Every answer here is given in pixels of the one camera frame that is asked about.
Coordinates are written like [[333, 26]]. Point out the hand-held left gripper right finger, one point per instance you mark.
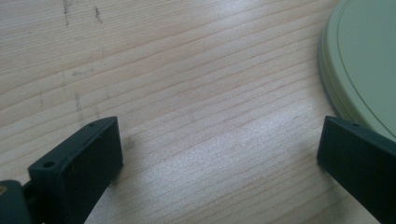
[[361, 161]]

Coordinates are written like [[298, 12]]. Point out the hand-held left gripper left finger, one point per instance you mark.
[[77, 168]]

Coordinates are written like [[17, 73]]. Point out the green round plate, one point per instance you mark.
[[367, 62]]

